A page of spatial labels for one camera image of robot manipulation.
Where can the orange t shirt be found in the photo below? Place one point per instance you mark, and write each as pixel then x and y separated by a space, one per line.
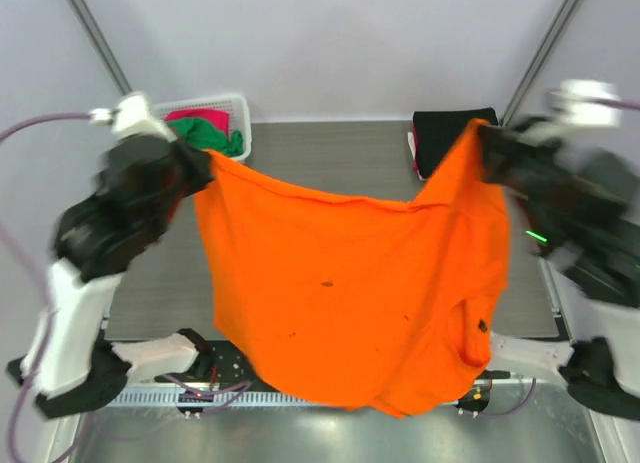
pixel 351 301

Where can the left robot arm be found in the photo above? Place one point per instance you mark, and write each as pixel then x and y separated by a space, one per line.
pixel 79 371

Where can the folded pink t shirt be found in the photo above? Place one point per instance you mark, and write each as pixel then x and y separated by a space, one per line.
pixel 415 165

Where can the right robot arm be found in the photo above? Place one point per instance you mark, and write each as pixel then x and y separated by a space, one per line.
pixel 599 369

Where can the pink t shirt in basket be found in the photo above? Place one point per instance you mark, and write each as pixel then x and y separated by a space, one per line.
pixel 219 119

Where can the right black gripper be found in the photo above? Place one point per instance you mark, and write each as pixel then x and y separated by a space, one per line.
pixel 495 142

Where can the folded black t shirt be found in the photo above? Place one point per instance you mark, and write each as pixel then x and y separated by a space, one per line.
pixel 436 131

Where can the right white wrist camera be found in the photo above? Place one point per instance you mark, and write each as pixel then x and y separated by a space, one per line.
pixel 576 105

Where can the aluminium frame post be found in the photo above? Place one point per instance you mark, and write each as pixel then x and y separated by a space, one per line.
pixel 99 43
pixel 549 42

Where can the right aluminium frame post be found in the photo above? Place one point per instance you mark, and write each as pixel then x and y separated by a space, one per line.
pixel 549 42

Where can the left aluminium frame post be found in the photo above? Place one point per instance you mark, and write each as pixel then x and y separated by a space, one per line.
pixel 99 43

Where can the white slotted cable duct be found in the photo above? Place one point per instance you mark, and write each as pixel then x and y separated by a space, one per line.
pixel 166 396

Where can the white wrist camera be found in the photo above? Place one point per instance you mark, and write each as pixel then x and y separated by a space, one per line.
pixel 576 105
pixel 132 116

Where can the folded white t shirt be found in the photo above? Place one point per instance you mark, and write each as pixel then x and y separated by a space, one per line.
pixel 412 145

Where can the white plastic basket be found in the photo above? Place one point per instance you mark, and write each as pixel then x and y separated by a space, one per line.
pixel 234 104

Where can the green t shirt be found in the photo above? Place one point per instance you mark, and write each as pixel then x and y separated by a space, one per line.
pixel 203 135

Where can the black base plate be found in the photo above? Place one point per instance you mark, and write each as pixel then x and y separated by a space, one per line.
pixel 221 366

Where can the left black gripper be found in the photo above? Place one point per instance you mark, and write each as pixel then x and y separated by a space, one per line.
pixel 200 161

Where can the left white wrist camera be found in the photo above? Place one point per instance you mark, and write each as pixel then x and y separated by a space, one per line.
pixel 132 116

